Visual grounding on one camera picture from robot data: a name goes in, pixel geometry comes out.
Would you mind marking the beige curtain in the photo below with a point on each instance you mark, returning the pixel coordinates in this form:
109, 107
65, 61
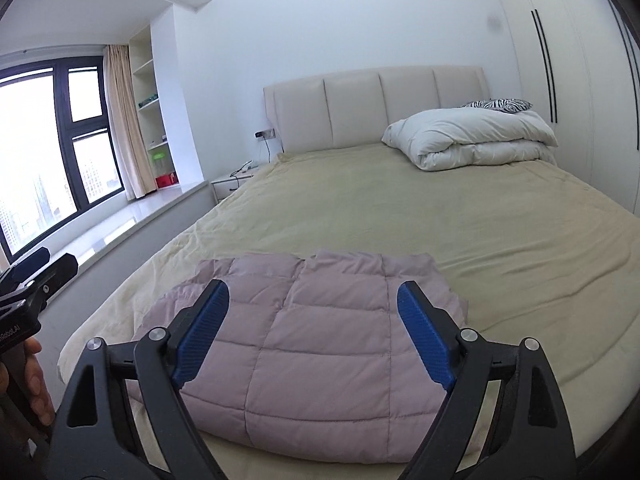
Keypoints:
125, 125

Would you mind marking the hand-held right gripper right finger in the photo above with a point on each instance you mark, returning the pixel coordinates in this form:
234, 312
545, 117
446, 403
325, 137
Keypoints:
425, 340

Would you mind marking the bed with beige sheet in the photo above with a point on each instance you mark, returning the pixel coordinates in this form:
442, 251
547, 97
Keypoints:
400, 210

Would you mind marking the green container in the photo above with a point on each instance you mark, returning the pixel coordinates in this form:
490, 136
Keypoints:
160, 162

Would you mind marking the red box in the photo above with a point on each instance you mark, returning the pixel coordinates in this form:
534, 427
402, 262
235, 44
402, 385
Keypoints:
166, 180

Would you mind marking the white folded duvet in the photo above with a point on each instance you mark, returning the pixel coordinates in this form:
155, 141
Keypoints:
470, 137

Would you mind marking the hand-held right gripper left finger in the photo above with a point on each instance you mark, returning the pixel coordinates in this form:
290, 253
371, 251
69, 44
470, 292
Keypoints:
200, 335

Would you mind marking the pink down jacket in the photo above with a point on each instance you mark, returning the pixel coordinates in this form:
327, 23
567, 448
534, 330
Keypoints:
325, 335

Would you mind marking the white window sill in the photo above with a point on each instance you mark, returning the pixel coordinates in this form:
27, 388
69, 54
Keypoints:
140, 215

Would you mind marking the black framed window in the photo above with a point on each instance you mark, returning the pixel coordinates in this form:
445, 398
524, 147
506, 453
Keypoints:
45, 150

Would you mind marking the cream padded headboard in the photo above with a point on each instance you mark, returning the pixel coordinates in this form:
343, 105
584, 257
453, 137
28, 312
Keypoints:
350, 110

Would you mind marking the zebra print pillow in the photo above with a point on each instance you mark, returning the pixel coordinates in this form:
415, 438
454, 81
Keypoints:
500, 105

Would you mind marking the person's left hand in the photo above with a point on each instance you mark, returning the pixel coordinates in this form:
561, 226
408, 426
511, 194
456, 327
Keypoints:
39, 385

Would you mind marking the white nightstand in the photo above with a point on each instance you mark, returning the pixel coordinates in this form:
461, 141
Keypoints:
235, 182

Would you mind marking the white built-in shelf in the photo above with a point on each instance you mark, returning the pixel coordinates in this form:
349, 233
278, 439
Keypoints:
150, 85

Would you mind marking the white built-in wardrobe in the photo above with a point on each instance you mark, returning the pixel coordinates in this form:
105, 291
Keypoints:
575, 85

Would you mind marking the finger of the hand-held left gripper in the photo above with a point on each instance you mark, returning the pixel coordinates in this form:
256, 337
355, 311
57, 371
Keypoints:
32, 260
59, 272

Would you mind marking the wall socket panel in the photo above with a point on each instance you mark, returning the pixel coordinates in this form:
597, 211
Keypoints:
265, 134

